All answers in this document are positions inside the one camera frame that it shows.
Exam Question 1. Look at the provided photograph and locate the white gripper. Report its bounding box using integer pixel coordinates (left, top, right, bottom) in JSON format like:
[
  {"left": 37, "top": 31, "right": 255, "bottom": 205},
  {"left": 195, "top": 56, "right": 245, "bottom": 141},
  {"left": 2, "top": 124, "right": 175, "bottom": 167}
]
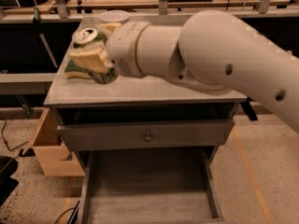
[{"left": 70, "top": 21, "right": 150, "bottom": 77}]

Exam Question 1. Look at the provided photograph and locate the green soda can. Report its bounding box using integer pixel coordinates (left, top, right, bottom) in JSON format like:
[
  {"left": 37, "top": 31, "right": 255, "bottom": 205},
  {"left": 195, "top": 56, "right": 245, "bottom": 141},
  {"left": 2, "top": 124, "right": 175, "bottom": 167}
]
[{"left": 69, "top": 28, "right": 118, "bottom": 84}]

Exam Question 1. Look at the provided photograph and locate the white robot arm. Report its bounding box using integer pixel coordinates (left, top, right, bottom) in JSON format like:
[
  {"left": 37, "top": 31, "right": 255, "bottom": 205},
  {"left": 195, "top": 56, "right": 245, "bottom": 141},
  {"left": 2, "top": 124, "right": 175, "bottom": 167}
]
[{"left": 70, "top": 10, "right": 299, "bottom": 130}]

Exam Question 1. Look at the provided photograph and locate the grey top drawer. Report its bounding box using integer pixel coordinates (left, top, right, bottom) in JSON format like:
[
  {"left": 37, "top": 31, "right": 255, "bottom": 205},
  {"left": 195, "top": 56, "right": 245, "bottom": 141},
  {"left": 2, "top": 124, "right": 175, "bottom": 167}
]
[{"left": 58, "top": 119, "right": 235, "bottom": 151}]

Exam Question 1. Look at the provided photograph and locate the grey open middle drawer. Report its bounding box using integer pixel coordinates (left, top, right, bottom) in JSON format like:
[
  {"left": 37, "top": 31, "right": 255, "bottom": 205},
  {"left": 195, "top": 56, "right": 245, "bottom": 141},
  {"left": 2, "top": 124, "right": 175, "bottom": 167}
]
[{"left": 78, "top": 147, "right": 226, "bottom": 224}]

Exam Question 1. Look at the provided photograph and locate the white ceramic bowl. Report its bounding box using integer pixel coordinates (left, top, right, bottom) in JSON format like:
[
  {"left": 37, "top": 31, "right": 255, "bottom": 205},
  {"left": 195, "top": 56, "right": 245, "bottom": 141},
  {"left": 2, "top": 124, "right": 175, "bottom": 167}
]
[{"left": 99, "top": 10, "right": 130, "bottom": 23}]

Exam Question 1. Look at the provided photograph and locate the green yellow sponge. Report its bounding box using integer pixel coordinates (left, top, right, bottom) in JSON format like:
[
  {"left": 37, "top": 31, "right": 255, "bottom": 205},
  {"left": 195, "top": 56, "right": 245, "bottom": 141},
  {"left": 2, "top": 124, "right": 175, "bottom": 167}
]
[{"left": 64, "top": 60, "right": 91, "bottom": 79}]

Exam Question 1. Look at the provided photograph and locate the wooden box on floor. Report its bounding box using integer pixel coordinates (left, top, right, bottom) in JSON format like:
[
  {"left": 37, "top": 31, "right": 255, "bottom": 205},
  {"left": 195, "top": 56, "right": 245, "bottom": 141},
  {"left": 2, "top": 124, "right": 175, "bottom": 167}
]
[{"left": 22, "top": 108, "right": 85, "bottom": 176}]

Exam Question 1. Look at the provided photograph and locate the black object at left edge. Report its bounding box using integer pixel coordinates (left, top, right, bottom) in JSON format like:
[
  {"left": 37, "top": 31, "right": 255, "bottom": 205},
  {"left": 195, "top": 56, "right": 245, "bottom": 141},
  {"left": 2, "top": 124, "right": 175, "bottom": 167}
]
[{"left": 0, "top": 156, "right": 19, "bottom": 206}]

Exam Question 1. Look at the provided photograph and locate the black floor cable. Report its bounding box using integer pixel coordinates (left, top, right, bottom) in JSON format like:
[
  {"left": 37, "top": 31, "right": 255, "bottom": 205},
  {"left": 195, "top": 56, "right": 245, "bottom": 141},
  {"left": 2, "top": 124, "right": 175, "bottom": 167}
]
[{"left": 0, "top": 119, "right": 30, "bottom": 152}]

